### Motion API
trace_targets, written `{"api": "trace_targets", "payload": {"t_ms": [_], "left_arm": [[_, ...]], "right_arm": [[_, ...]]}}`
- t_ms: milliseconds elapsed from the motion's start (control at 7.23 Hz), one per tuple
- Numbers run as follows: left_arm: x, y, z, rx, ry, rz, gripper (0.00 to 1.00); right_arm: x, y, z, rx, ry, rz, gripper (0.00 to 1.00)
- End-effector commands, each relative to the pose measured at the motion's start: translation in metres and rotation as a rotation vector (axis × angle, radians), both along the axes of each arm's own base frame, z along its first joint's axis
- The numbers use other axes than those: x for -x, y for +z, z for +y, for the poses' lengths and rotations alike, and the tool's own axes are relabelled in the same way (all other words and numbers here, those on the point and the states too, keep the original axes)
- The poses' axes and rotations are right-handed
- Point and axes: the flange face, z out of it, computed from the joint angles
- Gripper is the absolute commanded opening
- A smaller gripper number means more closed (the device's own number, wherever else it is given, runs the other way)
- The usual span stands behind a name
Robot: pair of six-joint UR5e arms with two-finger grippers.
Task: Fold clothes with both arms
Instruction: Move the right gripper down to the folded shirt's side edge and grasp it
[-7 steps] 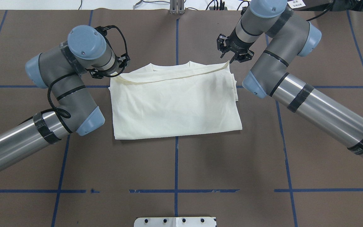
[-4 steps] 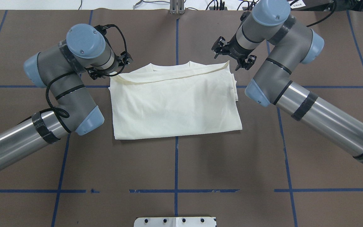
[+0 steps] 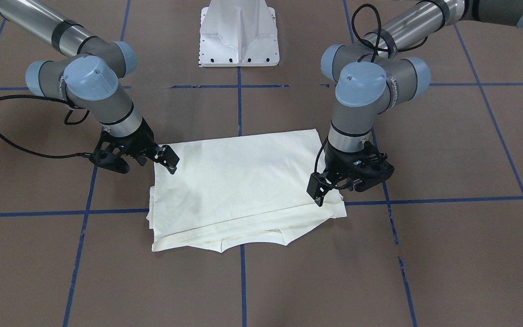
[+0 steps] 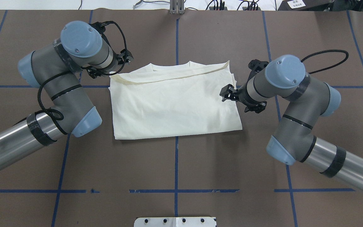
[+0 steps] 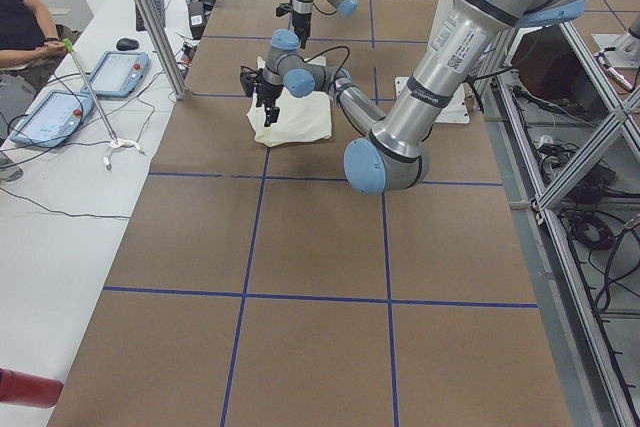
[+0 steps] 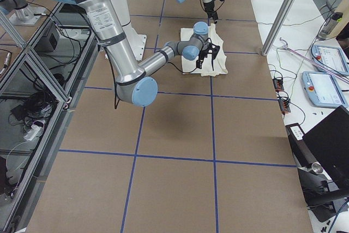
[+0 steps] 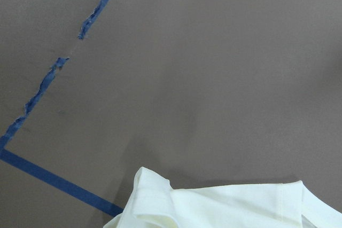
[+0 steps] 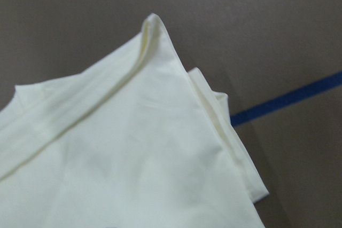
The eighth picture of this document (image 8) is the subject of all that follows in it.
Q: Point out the cream cat print t-shirt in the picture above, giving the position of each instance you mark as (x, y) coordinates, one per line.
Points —
(133, 141)

